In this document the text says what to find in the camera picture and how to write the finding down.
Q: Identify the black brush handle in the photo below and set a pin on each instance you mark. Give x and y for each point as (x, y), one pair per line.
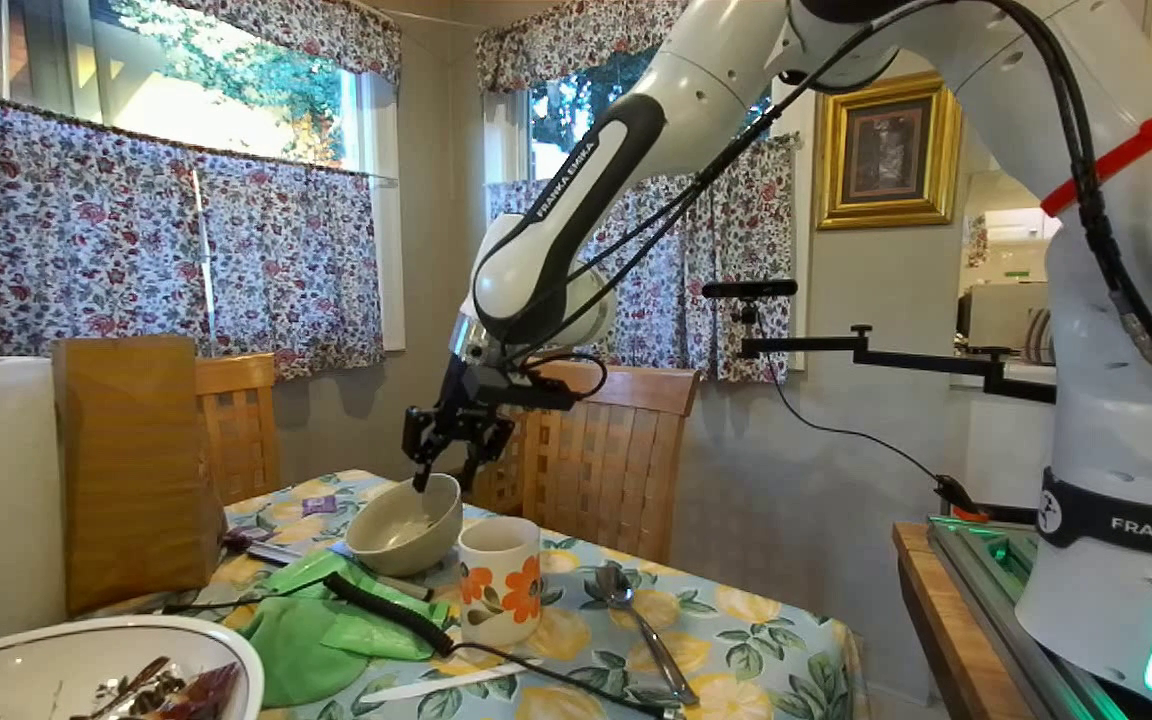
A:
(405, 619)

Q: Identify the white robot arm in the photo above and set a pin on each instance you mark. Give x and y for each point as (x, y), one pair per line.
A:
(1058, 90)

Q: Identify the white plate with scraps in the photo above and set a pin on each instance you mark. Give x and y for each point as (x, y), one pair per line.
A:
(68, 670)

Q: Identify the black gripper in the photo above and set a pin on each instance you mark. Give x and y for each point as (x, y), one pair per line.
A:
(468, 410)

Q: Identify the floral curtain window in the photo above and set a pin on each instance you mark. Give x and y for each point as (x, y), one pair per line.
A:
(113, 232)
(736, 229)

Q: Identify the wooden side table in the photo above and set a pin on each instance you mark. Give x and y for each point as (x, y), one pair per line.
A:
(982, 663)

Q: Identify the gold framed picture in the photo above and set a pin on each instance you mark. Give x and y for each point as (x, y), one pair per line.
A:
(890, 157)

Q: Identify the floral ceramic mug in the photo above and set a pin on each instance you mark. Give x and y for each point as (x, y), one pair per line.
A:
(502, 580)

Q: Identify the floral curtain left window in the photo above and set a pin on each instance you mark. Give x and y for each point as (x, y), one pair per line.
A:
(113, 232)

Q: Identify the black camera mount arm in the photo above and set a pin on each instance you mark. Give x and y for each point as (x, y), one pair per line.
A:
(863, 351)

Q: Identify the floral curtain right window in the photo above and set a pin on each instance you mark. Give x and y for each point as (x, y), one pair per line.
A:
(736, 229)

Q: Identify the silver metal spoon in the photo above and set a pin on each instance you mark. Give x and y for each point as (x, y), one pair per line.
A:
(612, 590)

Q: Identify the lemon print tablecloth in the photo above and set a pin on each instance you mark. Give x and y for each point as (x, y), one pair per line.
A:
(750, 659)

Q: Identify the white ceramic bowl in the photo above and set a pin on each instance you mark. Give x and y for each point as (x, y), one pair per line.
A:
(405, 528)

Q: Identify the green cloth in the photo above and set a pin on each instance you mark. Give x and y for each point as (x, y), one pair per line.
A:
(313, 646)

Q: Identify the wooden slatted chair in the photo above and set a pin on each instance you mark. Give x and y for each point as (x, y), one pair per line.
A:
(607, 470)

